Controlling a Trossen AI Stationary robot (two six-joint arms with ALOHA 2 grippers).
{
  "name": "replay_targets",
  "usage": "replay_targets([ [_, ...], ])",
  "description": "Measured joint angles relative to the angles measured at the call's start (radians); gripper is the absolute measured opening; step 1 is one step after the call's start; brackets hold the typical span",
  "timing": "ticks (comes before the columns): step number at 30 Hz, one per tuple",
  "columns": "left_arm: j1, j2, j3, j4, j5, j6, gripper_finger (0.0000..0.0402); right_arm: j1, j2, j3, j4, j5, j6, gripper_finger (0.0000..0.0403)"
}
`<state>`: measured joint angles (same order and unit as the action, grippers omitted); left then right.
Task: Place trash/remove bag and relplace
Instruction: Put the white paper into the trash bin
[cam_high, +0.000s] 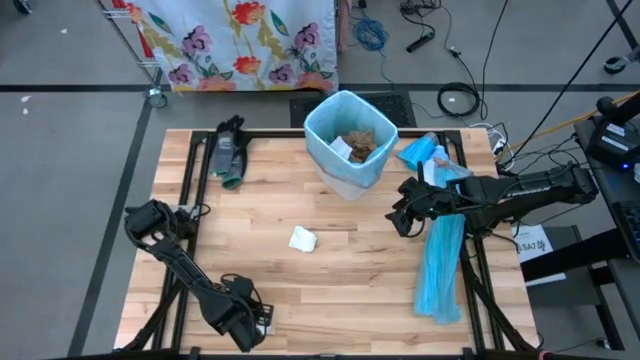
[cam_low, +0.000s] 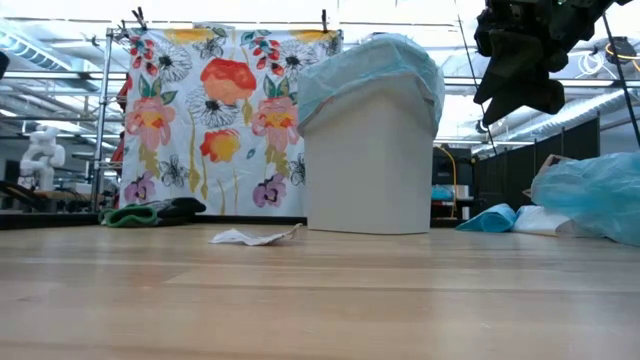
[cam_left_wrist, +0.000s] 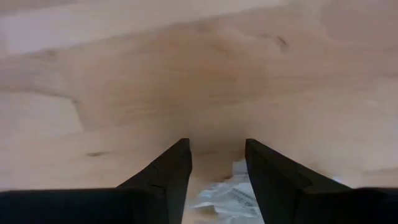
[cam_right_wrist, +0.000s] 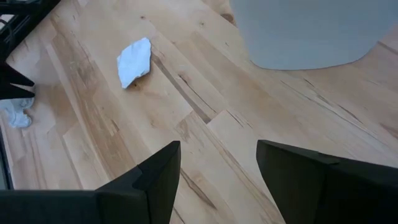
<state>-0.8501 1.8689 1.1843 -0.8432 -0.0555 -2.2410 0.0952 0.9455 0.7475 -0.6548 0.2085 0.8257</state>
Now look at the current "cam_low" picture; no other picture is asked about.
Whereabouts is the white flat bag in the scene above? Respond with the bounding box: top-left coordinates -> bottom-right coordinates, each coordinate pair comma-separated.
511,204 -> 610,239

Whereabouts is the floral cloth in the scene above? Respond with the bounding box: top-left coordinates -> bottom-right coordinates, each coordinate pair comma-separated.
119,26 -> 346,218

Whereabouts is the white robot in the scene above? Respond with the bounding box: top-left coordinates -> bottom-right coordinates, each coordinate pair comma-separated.
18,124 -> 67,192

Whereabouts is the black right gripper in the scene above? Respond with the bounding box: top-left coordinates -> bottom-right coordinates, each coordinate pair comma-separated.
473,4 -> 584,126

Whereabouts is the brown cardboard piece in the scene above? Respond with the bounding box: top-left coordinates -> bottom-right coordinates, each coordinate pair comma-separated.
521,152 -> 572,200

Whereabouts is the black green work glove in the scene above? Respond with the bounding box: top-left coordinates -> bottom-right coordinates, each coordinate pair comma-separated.
98,196 -> 208,229

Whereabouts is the thin black pole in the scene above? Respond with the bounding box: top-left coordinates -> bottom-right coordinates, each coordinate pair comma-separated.
456,17 -> 499,157

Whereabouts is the blue bin liner bag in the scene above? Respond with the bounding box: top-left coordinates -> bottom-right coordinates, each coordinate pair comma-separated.
296,32 -> 447,140

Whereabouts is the white plastic trash bin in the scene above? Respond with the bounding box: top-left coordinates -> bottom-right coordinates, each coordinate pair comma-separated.
301,74 -> 435,236

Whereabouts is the black partition wall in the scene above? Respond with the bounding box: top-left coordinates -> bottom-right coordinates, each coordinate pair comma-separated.
471,116 -> 601,214

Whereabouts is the blue trash bag roll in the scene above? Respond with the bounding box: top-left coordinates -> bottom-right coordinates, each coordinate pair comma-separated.
454,202 -> 518,234

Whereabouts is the black monitor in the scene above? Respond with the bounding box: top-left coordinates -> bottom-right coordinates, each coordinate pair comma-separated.
432,144 -> 474,187

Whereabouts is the black yellow cable reel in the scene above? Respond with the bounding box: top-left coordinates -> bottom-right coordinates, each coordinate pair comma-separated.
603,35 -> 640,74

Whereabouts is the metal rack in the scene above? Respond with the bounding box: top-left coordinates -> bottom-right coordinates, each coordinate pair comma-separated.
88,26 -> 129,211

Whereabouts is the loose blue trash bag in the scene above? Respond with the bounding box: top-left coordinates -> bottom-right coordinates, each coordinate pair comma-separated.
529,151 -> 640,247

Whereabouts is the yellow cable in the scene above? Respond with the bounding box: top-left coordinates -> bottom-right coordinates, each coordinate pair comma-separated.
433,144 -> 459,219

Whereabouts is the white paper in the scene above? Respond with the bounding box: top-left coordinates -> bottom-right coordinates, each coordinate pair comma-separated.
208,222 -> 304,247

